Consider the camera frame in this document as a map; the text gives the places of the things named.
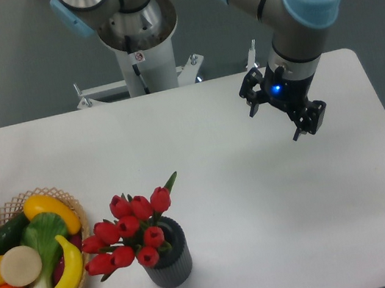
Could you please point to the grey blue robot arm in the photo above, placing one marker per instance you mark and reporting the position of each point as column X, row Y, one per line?
column 299, row 27

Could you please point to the beige round slice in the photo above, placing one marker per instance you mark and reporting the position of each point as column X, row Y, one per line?
column 20, row 266

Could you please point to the yellow squash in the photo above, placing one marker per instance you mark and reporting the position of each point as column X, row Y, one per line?
column 37, row 204

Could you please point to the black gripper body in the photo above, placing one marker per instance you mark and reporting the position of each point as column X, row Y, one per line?
column 289, row 96

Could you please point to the red tulip bouquet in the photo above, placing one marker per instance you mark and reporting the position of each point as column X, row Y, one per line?
column 135, row 234

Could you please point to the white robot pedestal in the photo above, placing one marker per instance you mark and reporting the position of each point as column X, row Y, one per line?
column 141, row 42

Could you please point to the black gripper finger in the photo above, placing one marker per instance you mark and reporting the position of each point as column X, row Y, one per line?
column 307, row 118
column 252, row 90

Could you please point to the green cucumber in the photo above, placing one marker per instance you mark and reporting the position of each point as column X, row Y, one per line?
column 11, row 232

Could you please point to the green bok choy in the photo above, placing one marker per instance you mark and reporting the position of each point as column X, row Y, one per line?
column 40, row 235

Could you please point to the dark grey ribbed vase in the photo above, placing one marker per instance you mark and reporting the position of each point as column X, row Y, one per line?
column 174, row 266

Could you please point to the dark red vegetable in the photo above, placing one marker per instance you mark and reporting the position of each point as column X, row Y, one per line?
column 59, row 269

